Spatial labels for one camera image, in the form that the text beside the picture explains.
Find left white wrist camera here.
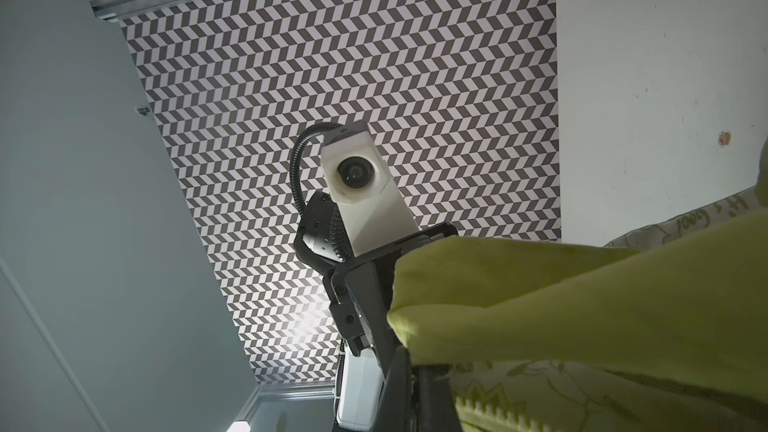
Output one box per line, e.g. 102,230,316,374
320,121,419,256

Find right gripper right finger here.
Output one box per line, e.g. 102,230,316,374
417,365,462,432

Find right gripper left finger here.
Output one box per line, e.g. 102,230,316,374
371,346,413,432

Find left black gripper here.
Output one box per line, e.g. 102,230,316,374
323,223,458,366

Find lime green zip jacket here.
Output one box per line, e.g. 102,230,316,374
388,173,767,431

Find left black corrugated cable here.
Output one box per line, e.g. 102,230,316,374
287,122,356,265

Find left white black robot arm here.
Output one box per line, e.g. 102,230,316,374
293,192,461,431

